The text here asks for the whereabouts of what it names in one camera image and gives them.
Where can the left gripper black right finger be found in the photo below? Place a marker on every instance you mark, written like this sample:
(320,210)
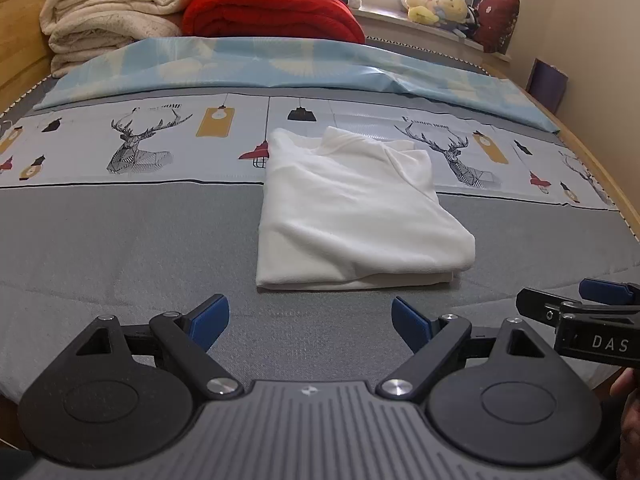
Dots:
(502,396)

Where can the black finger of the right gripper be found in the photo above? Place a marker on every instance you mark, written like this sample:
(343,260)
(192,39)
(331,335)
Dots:
(548,308)
(607,292)

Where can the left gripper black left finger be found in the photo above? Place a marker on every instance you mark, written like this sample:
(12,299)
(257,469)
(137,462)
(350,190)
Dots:
(118,394)

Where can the white long-sleeve shirt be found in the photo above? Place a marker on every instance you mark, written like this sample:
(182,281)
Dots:
(347,212)

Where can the person's right hand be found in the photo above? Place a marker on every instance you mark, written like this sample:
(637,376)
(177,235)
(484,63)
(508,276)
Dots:
(627,387)

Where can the grey patterned bed sheet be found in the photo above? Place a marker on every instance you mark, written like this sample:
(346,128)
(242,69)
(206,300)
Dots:
(71,254)

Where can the dark purple box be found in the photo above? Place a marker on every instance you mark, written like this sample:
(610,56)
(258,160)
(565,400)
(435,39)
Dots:
(547,85)

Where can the dark red cushion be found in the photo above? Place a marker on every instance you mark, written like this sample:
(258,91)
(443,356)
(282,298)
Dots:
(496,20)

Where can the light blue patterned quilt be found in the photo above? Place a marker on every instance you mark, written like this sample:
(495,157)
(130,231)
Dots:
(192,62)

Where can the cream folded blanket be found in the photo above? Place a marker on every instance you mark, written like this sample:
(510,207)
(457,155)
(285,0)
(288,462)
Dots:
(80,30)

